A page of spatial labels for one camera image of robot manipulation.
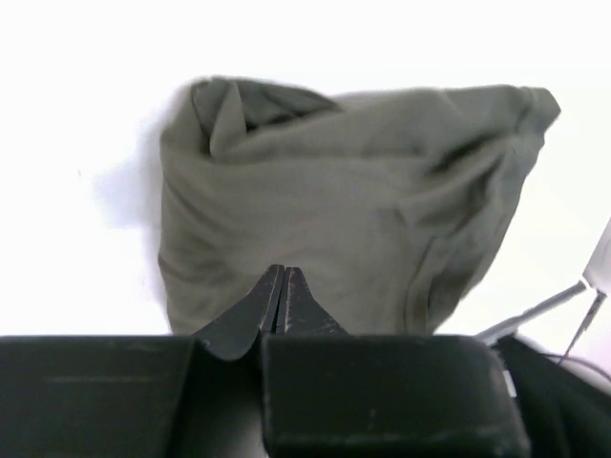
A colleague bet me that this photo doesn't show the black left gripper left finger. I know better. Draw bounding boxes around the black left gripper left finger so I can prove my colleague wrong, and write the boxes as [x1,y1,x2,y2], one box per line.
[1,265,284,457]

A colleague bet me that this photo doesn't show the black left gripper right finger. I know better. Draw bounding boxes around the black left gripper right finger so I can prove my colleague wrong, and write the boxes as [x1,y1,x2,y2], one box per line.
[261,268,531,457]

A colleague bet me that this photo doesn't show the olive green shorts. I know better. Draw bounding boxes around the olive green shorts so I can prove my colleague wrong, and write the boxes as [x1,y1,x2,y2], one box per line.
[158,77,560,334]

